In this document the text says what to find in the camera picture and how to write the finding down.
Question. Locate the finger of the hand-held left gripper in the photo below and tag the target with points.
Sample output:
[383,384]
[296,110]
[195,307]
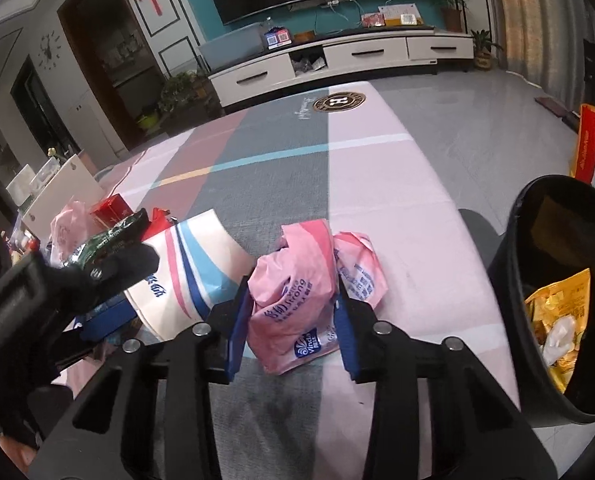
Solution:
[87,347]
[127,270]

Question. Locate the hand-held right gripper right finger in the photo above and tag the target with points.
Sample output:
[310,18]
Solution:
[350,335]

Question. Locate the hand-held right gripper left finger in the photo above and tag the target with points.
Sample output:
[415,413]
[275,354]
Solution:
[240,330]

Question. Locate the green snack bag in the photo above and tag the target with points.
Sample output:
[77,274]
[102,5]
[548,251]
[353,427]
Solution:
[109,241]

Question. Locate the pink tissue packet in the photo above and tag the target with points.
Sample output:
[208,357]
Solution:
[362,270]
[282,300]

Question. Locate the black trash bin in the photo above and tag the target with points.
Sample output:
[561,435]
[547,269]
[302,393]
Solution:
[517,310]

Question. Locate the red bag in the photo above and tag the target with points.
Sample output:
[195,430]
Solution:
[158,224]

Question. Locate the white striped paper bag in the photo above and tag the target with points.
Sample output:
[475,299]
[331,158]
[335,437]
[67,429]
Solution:
[187,270]

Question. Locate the pink plastic bag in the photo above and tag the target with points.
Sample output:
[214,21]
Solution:
[67,230]

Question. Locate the white container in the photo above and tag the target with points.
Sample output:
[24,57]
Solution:
[21,182]

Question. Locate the green basin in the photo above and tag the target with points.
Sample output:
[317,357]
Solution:
[148,121]

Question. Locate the group of leafy potted plants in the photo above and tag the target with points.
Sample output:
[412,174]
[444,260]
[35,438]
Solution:
[182,92]

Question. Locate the white crumpled tissue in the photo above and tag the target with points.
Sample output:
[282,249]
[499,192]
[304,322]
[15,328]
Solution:
[558,340]

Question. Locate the dark wooden doorway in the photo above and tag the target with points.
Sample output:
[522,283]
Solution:
[107,55]

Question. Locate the yellow snack wrapper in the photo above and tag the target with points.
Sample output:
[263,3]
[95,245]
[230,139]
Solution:
[567,295]

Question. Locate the clear storage box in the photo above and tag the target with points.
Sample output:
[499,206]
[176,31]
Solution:
[232,50]

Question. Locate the white TV cabinet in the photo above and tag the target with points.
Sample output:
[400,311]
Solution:
[367,52]

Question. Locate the dark doormat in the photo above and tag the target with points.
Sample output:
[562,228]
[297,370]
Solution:
[557,110]

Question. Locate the orange paper bag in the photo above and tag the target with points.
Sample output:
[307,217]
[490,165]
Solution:
[590,140]

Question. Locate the small potted plant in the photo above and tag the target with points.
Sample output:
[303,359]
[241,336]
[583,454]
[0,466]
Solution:
[483,50]

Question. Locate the red packet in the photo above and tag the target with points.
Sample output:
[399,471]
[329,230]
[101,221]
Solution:
[372,20]

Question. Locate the yellow box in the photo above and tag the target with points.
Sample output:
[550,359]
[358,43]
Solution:
[402,16]

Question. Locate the potted plant in brown pot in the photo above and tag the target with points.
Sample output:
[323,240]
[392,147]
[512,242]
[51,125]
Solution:
[451,5]

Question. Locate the beige curtain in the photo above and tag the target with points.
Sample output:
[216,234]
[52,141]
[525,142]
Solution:
[532,15]

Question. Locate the black wall clock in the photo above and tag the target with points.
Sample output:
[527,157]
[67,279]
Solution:
[51,49]

